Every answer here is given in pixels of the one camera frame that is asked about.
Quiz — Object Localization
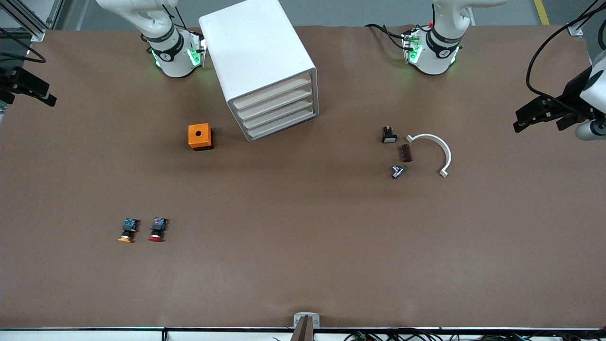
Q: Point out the tangled black cables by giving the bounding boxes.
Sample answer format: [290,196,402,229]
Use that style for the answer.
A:
[272,329,606,341]

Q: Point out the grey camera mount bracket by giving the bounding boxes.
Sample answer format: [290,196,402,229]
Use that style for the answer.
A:
[291,313,321,341]

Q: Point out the white drawer cabinet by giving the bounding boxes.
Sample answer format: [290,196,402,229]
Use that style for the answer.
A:
[199,0,319,142]

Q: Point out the white plastic drawer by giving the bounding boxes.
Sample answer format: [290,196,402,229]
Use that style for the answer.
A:
[244,104,318,141]
[240,94,316,129]
[231,72,314,110]
[236,83,315,120]

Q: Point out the black base cable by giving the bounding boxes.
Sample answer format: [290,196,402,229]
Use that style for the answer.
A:
[365,23,409,50]

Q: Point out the red push button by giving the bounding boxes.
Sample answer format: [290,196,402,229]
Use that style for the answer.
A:
[148,217,168,242]

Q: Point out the yellow push button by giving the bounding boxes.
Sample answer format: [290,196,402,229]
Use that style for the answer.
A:
[117,218,140,244]

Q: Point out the white curved bracket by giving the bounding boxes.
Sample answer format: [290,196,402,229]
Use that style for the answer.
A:
[406,134,452,178]

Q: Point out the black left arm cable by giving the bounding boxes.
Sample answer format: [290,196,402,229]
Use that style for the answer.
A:
[527,0,606,114]

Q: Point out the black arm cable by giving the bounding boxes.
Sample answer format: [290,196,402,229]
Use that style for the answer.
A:
[527,0,606,114]
[0,28,46,63]

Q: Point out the orange button enclosure box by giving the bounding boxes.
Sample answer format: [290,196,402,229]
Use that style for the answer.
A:
[188,123,214,152]

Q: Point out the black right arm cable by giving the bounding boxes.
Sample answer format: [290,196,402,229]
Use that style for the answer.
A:
[0,28,46,63]

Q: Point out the white table edge rail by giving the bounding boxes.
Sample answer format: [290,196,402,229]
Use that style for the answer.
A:
[0,326,606,341]

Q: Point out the aluminium frame profile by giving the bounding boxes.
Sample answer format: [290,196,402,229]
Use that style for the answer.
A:
[568,0,606,36]
[0,0,46,42]
[45,0,64,30]

